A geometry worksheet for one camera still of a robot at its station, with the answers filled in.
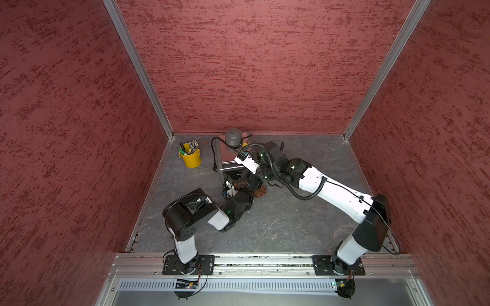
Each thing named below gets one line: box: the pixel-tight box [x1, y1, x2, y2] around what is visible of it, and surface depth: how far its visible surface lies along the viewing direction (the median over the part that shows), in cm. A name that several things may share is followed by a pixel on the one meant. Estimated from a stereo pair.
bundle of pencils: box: [188, 139, 199, 153], surface depth 94 cm
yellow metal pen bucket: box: [178, 142, 202, 169], surface depth 103 cm
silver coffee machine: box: [215, 128, 252, 184], surface depth 79 cm
